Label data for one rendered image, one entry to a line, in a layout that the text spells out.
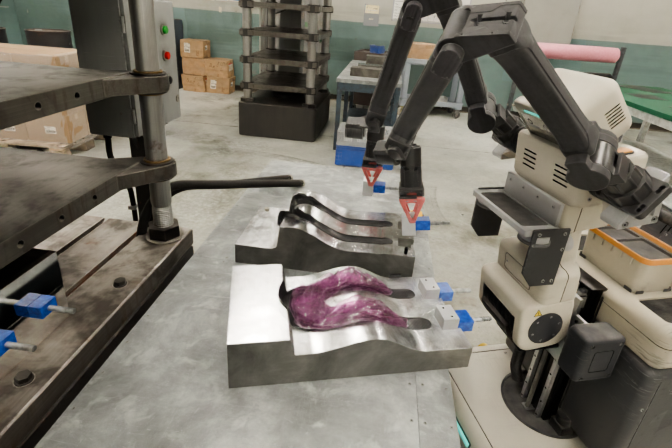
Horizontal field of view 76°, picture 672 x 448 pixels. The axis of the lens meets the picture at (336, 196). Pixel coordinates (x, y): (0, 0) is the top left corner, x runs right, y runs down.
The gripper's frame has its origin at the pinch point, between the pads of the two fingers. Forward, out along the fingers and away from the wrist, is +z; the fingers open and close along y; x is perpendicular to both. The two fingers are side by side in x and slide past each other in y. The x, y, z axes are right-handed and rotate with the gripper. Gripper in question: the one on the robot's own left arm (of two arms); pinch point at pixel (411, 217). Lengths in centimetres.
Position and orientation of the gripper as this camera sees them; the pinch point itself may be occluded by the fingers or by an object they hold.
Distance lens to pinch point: 120.3
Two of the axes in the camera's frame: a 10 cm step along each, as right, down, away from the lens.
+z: 0.7, 9.7, 2.4
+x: 9.9, -0.3, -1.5
